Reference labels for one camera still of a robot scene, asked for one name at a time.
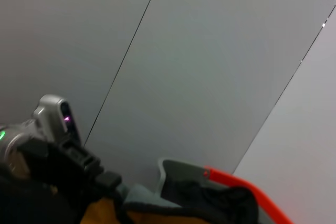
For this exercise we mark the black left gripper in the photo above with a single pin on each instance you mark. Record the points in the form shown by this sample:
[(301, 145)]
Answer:
[(39, 182)]

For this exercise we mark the yellow grey towel black trim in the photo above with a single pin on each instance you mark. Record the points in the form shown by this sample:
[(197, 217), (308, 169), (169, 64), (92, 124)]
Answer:
[(147, 197)]

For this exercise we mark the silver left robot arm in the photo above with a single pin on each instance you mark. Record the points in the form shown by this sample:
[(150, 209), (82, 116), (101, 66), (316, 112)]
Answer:
[(13, 140)]

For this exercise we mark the black cloth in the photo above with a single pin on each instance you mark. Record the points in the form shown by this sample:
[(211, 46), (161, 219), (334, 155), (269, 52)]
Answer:
[(231, 203)]

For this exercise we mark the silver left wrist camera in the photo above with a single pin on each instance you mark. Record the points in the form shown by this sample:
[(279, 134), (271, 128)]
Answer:
[(50, 113)]

